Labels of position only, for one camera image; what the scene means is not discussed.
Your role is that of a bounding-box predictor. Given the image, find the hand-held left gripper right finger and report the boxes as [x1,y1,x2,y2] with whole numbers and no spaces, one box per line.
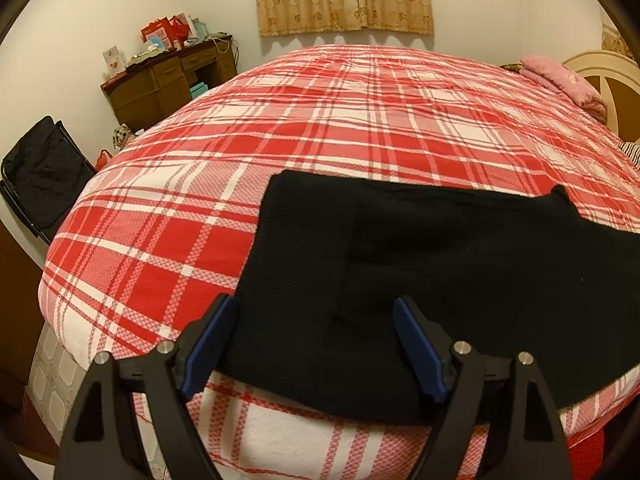
[392,297,573,480]

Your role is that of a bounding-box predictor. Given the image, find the patterned bag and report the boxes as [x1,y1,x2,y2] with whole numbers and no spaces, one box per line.
[111,124,138,151]

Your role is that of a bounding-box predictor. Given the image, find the brown wooden desk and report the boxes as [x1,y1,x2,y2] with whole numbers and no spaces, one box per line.
[100,37,238,133]

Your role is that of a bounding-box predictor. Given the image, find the red gift bags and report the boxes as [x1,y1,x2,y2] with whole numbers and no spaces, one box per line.
[141,16,193,51]

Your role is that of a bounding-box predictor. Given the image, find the black folding chair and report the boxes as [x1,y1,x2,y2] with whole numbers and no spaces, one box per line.
[0,116,96,243]

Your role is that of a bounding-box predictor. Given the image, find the cream wooden headboard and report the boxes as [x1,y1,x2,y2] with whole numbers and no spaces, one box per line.
[562,49,640,141]

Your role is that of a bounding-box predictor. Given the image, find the black pants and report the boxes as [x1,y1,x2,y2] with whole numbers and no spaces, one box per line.
[220,170,640,426]

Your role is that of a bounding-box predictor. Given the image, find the white picture card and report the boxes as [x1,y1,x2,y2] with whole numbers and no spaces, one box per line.
[102,46,126,78]

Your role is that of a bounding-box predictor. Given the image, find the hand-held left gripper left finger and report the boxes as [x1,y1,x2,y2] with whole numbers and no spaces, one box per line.
[54,294,238,480]

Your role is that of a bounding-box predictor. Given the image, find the patterned mattress side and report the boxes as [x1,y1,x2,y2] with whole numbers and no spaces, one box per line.
[25,322,166,480]

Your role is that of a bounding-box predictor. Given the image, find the brown wooden cabinet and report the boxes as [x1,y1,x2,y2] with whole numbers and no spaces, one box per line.
[0,220,47,378]

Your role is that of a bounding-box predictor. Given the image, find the red plaid blanket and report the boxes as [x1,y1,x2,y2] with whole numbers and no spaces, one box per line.
[37,44,640,480]

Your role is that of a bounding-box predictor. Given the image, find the pink folded quilt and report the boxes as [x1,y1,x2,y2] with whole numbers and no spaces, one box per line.
[520,55,608,121]

